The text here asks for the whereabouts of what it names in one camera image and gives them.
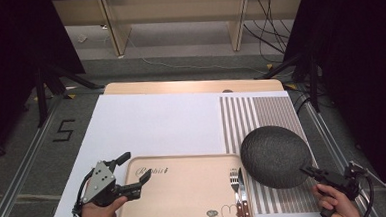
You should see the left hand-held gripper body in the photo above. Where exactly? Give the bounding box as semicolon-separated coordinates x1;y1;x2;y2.
79;159;124;209

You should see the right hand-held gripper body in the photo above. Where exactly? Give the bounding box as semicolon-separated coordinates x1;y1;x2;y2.
321;159;386;202

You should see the black textured oval plate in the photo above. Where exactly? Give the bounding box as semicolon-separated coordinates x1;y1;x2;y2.
238;123;315;192

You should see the beige plastic tray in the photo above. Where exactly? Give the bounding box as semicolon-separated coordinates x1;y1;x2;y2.
110;149;256;217

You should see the wooden handled steak knife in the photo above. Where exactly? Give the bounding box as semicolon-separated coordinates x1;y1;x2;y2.
236;167;253;217

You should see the wooden handled fork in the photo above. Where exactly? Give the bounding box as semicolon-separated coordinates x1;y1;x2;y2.
228;167;247;217

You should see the person's right hand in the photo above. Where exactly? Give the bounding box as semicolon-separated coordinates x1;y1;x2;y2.
311;181;363;217

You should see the white board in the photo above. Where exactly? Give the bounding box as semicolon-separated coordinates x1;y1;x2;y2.
45;85;296;217

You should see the striped woven placemat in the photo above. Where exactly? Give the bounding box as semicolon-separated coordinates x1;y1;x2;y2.
218;91;323;217

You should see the black metal stand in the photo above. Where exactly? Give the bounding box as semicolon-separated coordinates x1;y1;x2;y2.
252;51;322;117
33;61;108;129

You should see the light wooden table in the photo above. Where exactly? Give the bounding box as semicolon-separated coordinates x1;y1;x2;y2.
103;73;284;101

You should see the dark curtain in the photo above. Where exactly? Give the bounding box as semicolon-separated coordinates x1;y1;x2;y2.
279;0;386;215
0;0;90;160

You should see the light wooden shelf unit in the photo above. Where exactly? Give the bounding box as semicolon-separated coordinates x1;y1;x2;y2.
50;0;307;62

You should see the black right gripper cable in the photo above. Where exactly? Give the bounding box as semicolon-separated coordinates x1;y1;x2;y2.
358;173;377;217

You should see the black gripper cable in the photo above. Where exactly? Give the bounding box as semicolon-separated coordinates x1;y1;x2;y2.
358;173;377;217
68;167;99;217

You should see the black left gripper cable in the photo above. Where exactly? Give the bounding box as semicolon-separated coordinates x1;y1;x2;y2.
68;167;99;217

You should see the aluminium floor rail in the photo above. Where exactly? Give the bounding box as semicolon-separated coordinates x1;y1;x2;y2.
304;97;386;217
0;93;72;217

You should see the bundle of black cables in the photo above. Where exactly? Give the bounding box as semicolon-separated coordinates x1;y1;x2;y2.
240;0;296;66

